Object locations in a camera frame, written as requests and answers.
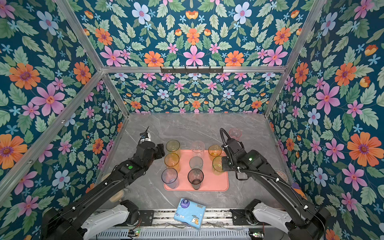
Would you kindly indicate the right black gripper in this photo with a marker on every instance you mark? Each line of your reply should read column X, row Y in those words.
column 225, row 167

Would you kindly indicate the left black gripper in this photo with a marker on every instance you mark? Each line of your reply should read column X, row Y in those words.
column 160, row 150

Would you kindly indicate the short green glass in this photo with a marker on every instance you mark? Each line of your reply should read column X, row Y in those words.
column 217, row 166

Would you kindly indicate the short amber glass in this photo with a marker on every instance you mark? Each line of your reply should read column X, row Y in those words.
column 214, row 151

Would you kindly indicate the short pink glass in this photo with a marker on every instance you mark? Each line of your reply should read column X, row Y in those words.
column 235, row 133

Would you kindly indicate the yellow tall glass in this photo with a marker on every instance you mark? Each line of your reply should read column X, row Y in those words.
column 172, row 160

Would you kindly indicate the light green tall glass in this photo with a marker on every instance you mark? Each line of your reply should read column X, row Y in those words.
column 173, row 146

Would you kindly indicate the blue tall glass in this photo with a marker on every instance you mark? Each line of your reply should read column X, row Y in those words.
column 170, row 178

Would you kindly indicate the clear tall glass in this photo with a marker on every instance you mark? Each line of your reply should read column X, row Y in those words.
column 198, row 148

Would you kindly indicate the teal tall glass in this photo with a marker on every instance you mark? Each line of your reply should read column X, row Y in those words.
column 196, row 162

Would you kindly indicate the pink plastic tray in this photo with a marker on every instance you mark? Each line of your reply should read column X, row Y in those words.
column 213, row 181

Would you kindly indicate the grey smoke tall glass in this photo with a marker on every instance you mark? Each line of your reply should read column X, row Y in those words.
column 195, row 177

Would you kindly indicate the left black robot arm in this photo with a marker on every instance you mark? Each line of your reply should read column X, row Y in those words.
column 77, row 220

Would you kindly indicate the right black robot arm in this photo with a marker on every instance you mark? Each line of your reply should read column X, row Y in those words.
column 300, row 219

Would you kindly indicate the tape roll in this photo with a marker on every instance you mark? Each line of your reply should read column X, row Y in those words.
column 282, row 175

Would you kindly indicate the beige sponge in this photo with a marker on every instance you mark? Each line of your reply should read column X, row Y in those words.
column 117, row 197

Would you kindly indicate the orange shark plush toy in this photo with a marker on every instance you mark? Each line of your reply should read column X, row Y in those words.
column 298, row 189

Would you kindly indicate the blue tissue pack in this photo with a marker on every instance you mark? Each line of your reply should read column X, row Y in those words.
column 190, row 213

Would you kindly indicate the white vent grille strip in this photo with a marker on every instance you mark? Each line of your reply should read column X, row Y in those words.
column 174, row 234

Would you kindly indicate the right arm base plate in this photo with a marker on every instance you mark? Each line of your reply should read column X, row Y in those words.
column 239, row 217

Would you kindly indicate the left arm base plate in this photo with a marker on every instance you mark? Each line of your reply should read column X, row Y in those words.
column 146, row 218

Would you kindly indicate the black hook rail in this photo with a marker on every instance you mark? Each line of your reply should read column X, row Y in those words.
column 191, row 70

